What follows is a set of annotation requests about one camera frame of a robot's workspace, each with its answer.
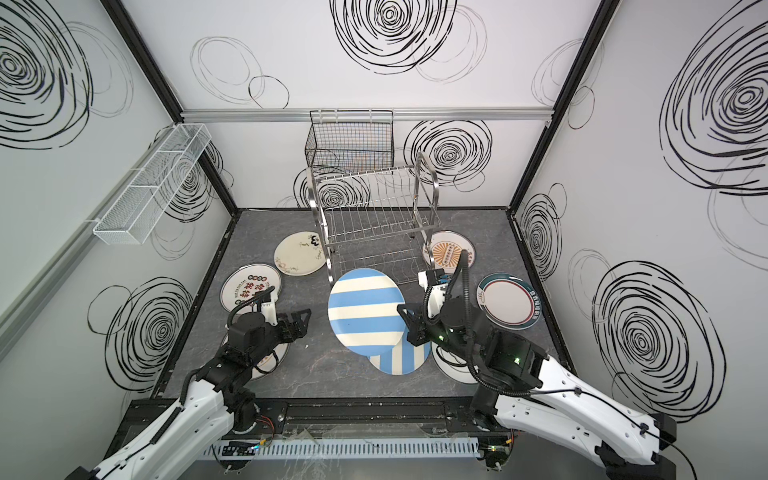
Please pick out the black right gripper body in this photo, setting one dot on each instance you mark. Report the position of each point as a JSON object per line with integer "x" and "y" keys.
{"x": 417, "y": 322}

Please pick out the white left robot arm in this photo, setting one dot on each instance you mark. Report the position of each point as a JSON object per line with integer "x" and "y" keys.
{"x": 213, "y": 403}

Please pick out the red text green rim plate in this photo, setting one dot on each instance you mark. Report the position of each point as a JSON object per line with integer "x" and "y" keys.
{"x": 247, "y": 281}

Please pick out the white plate thin green line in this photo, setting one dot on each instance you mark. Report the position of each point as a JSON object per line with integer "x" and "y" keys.
{"x": 452, "y": 366}

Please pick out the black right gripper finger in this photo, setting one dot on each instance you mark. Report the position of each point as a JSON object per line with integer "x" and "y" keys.
{"x": 418, "y": 337}
{"x": 412, "y": 315}

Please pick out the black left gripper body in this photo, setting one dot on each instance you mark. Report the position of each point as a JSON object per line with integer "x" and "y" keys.
{"x": 291, "y": 326}

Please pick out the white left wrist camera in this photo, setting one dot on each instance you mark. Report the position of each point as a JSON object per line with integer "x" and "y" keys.
{"x": 268, "y": 311}

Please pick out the sunburst plate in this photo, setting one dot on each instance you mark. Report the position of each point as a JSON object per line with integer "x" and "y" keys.
{"x": 445, "y": 249}
{"x": 270, "y": 362}

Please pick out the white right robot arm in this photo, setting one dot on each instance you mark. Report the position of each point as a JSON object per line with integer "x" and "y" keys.
{"x": 522, "y": 388}

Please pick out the stainless steel dish rack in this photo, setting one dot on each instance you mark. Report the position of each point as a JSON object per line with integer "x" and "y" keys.
{"x": 383, "y": 219}

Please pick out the green rim red ring plate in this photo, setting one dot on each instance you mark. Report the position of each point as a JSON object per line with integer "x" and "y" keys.
{"x": 509, "y": 302}

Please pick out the large blue striped plate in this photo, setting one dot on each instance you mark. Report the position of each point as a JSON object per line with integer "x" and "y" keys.
{"x": 362, "y": 311}

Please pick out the white slotted cable duct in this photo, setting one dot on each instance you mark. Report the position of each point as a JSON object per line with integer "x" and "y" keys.
{"x": 345, "y": 449}

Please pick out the black wire wall basket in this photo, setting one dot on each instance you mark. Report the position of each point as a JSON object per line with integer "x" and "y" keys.
{"x": 353, "y": 146}

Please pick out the small blue striped plate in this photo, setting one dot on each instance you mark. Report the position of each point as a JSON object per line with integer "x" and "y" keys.
{"x": 403, "y": 359}

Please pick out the aluminium wall rail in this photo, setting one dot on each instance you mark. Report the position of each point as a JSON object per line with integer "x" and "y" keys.
{"x": 290, "y": 115}

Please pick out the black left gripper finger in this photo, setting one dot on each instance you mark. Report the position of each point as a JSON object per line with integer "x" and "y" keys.
{"x": 298, "y": 318}
{"x": 292, "y": 331}

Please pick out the white wire wall shelf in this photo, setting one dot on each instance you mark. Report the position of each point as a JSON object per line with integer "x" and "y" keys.
{"x": 168, "y": 183}

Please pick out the cream floral plate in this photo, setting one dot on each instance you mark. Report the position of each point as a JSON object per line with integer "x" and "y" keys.
{"x": 300, "y": 254}

